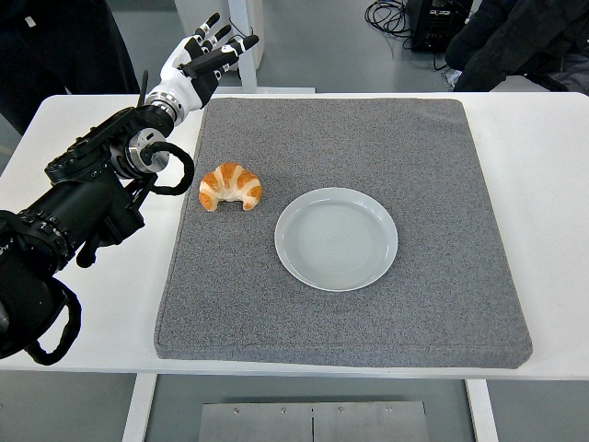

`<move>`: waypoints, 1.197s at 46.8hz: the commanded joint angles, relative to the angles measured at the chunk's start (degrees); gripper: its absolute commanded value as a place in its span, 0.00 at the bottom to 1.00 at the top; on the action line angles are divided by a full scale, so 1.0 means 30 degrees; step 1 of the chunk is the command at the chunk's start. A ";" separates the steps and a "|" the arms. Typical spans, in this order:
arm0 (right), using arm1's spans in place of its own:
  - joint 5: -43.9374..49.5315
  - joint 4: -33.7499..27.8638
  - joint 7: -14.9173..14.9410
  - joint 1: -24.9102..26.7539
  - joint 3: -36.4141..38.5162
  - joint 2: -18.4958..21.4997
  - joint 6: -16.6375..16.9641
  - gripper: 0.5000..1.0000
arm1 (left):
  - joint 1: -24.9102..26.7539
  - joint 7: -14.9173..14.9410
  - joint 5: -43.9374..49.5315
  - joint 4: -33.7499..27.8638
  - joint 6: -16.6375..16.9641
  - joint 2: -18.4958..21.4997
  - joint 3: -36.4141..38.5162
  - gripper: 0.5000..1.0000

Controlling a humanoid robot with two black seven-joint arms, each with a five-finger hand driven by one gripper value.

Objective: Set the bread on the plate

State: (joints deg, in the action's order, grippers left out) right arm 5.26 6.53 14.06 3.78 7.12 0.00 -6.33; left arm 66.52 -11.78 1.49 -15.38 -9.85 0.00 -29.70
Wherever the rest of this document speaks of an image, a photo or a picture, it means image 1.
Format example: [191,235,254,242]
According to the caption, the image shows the golden brown croissant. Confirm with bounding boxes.
[198,162,264,214]

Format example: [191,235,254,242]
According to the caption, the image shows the pale grey round plate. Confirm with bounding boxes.
[274,186,399,293]

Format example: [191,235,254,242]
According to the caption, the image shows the black equipment box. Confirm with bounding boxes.
[408,0,475,52]

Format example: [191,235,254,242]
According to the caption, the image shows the black padded jacket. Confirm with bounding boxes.
[445,0,589,93]

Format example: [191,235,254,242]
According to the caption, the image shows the black floor cables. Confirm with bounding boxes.
[364,0,415,52]

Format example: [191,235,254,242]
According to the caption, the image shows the grey felt mat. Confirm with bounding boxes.
[153,97,534,370]

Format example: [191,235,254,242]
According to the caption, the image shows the grey metal plate with screws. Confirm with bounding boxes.
[198,401,432,442]

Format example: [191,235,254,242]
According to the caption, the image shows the white table leg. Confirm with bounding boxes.
[121,373,158,442]
[465,379,501,442]

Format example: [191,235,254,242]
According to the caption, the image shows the white and black hand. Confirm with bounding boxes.
[158,12,260,112]

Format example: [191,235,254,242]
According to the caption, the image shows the person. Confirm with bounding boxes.
[0,0,142,135]

